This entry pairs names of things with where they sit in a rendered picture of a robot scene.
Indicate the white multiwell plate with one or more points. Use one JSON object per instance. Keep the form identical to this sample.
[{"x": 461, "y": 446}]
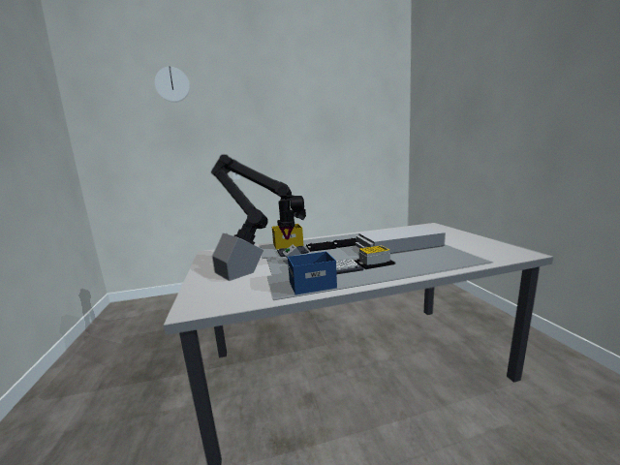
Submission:
[{"x": 345, "y": 264}]

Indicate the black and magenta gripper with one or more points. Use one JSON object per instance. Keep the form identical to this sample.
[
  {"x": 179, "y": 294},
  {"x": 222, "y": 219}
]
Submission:
[{"x": 284, "y": 224}]

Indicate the grey bench mat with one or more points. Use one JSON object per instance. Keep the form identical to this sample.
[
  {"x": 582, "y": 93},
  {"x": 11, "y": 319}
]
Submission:
[{"x": 407, "y": 264}]

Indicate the dark blue open-top bin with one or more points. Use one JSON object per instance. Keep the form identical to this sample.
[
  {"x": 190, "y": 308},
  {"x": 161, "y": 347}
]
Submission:
[{"x": 312, "y": 272}]

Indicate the yellow open-top bin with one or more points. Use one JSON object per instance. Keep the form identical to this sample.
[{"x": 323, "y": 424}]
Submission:
[{"x": 279, "y": 240}]

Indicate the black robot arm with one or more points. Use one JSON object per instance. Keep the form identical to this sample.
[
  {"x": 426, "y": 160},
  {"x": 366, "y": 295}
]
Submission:
[{"x": 256, "y": 217}]

